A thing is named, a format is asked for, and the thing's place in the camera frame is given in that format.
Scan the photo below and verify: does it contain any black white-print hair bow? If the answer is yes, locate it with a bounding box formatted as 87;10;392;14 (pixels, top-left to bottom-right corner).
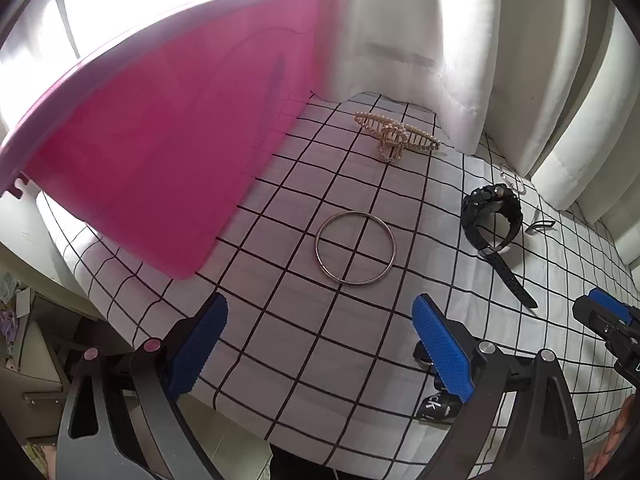
413;342;460;426

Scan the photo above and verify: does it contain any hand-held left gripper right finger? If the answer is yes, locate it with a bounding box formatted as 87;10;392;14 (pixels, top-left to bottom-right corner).
411;294;586;480

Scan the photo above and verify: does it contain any silver metal bangle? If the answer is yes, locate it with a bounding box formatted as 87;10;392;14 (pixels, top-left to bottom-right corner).
314;211;397;288

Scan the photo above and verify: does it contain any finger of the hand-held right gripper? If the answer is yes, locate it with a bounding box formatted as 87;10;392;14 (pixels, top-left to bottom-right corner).
572;287;640;343

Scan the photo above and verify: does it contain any black wrist watch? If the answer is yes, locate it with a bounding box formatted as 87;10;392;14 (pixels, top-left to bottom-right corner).
460;184;539;309

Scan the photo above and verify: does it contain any black-checked white tablecloth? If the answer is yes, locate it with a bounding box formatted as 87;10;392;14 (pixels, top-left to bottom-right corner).
37;91;640;466

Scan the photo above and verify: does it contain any pink plastic bin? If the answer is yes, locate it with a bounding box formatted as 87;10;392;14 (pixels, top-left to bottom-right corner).
0;0;341;278

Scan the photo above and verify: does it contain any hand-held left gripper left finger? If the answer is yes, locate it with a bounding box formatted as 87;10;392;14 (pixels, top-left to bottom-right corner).
55;291;273;480

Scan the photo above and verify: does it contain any small silver clip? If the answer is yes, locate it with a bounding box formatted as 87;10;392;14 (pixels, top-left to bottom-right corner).
499;162;527;196

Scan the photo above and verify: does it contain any paper clutter pile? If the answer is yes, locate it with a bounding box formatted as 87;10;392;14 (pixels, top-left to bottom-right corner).
0;270;38;323

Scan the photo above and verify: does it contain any gold pearl hair claw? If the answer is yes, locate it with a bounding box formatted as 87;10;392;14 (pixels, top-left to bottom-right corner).
354;111;442;163

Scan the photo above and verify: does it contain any white curtain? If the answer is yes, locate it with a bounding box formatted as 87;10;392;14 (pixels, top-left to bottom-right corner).
0;0;640;241

